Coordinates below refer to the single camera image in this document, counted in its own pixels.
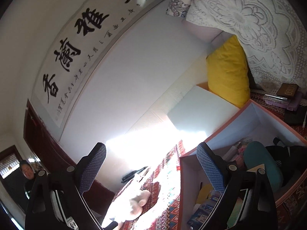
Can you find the dark red wooden door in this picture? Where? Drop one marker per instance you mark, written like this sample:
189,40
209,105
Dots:
54,158

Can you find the yellow pillow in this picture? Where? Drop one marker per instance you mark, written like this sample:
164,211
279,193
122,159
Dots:
227,72

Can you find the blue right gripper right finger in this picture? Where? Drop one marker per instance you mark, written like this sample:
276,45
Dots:
247,200

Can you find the calligraphy scroll painting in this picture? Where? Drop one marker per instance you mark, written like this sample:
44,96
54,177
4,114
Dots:
77,50

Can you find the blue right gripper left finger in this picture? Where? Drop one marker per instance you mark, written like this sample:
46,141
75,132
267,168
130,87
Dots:
56,200

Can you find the brown digital clock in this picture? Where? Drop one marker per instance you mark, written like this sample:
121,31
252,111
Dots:
287,90

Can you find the blue battery blister pack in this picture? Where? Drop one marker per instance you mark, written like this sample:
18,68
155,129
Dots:
202,213

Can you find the purple pencil case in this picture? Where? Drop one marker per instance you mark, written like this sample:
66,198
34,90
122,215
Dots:
290,104

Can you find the white foam block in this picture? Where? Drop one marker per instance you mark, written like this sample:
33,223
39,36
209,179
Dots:
201,111

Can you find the person in doorway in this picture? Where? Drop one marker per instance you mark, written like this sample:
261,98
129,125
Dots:
30,176

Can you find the teal round object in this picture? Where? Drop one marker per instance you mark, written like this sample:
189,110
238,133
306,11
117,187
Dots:
256,154

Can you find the colourful patterned tablecloth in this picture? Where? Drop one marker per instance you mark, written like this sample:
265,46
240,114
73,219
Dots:
162,208

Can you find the white plush toy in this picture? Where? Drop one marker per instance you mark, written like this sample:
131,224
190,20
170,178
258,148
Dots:
128,205

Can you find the white lace cushion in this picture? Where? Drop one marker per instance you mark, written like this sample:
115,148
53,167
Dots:
269,31

